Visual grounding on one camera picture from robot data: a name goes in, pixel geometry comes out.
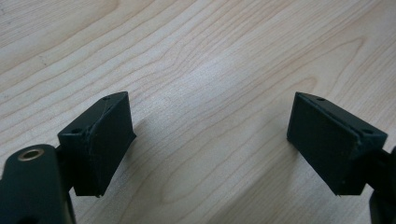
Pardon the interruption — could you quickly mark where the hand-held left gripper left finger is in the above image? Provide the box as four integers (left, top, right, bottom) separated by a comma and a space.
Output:
57, 91, 137, 198

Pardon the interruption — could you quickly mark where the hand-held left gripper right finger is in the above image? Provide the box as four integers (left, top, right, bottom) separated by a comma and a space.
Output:
286, 91, 389, 197

